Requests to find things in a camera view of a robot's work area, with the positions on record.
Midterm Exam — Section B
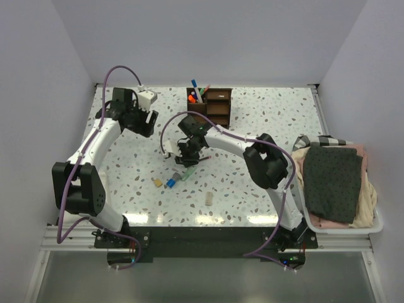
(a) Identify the red pen clear cap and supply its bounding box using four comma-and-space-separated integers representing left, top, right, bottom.
198, 156, 211, 163

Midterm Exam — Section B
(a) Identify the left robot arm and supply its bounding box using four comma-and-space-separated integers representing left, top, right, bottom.
52, 88, 158, 247

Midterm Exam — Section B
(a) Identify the beige eraser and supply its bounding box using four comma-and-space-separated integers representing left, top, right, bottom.
205, 192, 213, 206

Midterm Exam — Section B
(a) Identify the aluminium frame rail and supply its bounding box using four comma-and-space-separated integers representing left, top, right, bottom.
40, 226, 372, 253

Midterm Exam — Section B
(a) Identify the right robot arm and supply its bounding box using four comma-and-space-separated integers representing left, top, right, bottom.
173, 112, 307, 256

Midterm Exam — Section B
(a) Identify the brown wooden desk organizer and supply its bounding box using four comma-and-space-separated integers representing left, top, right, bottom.
186, 87, 232, 129

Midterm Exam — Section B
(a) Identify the dark grey dotted cloth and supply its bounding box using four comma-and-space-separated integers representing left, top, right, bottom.
303, 146, 363, 224

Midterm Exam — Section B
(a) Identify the black white striped cloth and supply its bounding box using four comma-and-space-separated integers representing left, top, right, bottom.
292, 135, 353, 152

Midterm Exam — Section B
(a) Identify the blue capped white marker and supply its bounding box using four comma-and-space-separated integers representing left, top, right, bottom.
191, 79, 203, 103

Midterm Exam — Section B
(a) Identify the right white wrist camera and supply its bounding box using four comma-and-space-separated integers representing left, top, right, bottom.
162, 140, 182, 158

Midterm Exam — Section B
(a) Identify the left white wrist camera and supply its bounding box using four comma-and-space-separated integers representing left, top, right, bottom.
137, 85, 158, 112

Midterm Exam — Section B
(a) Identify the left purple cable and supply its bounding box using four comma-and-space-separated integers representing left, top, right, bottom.
56, 65, 145, 271

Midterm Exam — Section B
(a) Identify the green transparent tube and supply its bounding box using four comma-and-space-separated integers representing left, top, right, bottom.
181, 166, 196, 181

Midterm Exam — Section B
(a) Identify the black orange marker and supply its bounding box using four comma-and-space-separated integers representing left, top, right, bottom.
188, 95, 196, 103

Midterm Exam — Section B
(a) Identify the white laundry tray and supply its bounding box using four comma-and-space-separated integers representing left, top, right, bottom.
297, 157, 383, 235

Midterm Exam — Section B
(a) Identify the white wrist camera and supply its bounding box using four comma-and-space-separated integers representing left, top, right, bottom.
137, 85, 158, 112
162, 140, 182, 158

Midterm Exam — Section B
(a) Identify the purple cable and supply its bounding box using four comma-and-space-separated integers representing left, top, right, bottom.
56, 65, 145, 271
159, 110, 300, 272

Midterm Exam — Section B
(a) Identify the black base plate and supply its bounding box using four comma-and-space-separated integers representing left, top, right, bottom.
92, 227, 318, 265

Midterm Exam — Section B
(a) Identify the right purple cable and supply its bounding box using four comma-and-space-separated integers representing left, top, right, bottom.
159, 110, 300, 272

